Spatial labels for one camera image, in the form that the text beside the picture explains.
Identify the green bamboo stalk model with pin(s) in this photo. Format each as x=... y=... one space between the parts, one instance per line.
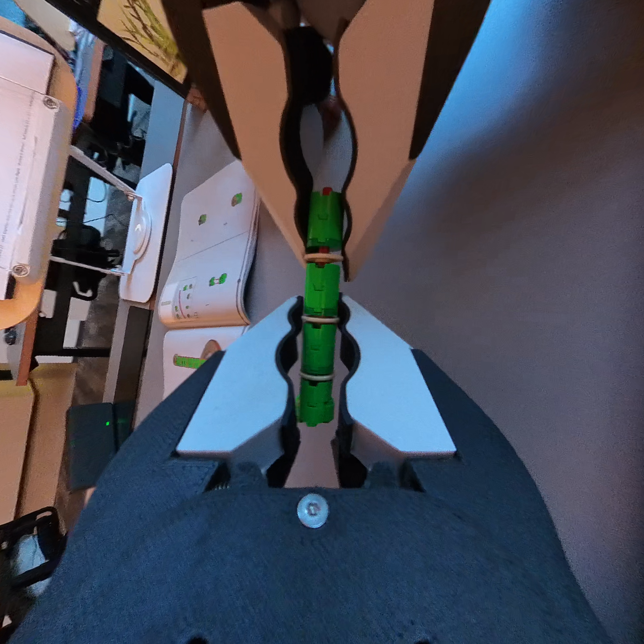
x=322 y=342

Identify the black toy set box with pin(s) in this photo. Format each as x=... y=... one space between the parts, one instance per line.
x=136 y=30

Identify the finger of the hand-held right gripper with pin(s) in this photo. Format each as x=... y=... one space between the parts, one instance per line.
x=387 y=100
x=251 y=100

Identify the grey desk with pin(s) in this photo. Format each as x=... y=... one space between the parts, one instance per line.
x=503 y=302

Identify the white document stand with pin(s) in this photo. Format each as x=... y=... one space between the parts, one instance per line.
x=146 y=231

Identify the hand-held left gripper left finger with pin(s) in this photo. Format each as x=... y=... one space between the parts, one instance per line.
x=236 y=402

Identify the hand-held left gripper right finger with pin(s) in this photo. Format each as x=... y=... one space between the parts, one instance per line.
x=397 y=402

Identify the person's right hand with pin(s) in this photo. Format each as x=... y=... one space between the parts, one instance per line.
x=332 y=113

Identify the black power adapter box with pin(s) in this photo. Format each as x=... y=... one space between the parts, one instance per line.
x=95 y=442

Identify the printed instruction sheet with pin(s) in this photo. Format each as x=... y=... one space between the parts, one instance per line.
x=25 y=151

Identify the open instruction booklet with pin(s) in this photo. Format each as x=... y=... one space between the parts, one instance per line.
x=211 y=261

